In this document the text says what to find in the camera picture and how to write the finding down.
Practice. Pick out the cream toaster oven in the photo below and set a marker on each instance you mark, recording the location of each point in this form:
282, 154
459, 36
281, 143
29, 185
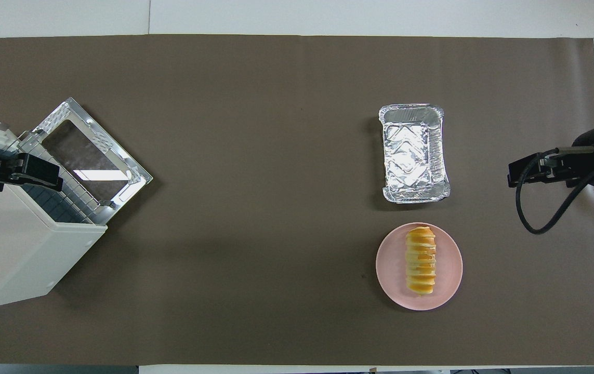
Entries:
5, 244

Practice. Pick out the brown table mat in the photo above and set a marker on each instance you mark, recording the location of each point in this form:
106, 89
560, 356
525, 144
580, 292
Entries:
276, 208

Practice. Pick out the sliced yellow bread loaf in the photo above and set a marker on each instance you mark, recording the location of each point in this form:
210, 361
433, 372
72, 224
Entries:
420, 259

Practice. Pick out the glass oven door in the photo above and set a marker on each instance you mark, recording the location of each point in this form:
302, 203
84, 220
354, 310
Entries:
138, 179

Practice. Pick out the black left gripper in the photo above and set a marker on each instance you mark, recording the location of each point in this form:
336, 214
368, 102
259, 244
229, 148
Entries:
3, 166

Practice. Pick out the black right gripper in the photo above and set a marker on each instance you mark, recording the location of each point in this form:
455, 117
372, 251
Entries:
580, 163

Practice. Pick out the pink round plate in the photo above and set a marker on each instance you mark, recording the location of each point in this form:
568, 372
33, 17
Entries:
395, 270

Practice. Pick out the aluminium foil tray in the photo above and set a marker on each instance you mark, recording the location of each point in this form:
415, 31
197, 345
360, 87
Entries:
406, 156

